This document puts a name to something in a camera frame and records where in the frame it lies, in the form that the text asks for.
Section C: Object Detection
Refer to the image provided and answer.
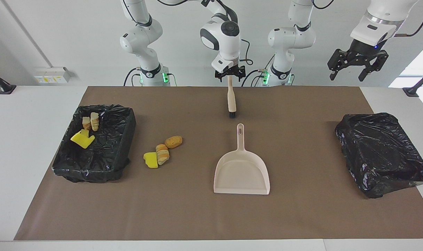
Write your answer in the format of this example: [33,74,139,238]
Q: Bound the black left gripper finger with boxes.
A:
[327,51,344,81]
[358,52,389,82]

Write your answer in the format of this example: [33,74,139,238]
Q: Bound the beige hand brush black bristles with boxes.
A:
[227,77,237,118]

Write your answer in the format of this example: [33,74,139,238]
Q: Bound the brown bread roll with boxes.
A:
[164,136,183,149]

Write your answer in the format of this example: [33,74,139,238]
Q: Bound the beige plastic dustpan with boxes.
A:
[213,123,270,195]

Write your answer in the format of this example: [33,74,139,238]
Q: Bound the notched yellow sponge piece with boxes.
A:
[70,132,95,149]

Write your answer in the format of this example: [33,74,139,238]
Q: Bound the bin lined with black bag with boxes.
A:
[52,104,137,183]
[335,112,423,199]

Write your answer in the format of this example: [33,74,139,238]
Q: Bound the brown paper table mat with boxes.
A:
[14,86,423,241]

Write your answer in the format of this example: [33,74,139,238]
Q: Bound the black left arm base cable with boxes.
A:
[241,69,268,87]

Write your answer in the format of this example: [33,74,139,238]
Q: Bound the black arm base cable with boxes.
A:
[124,68,142,86]
[241,69,268,87]

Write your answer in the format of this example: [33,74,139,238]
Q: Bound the black camera stand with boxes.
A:
[0,67,16,95]
[402,68,423,97]

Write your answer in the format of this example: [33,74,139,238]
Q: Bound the black right arm base cable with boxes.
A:
[124,68,142,86]

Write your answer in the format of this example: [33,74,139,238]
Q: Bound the white wall socket box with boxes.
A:
[34,67,71,84]

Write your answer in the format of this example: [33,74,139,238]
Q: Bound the grey wall conduit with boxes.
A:
[1,0,54,68]

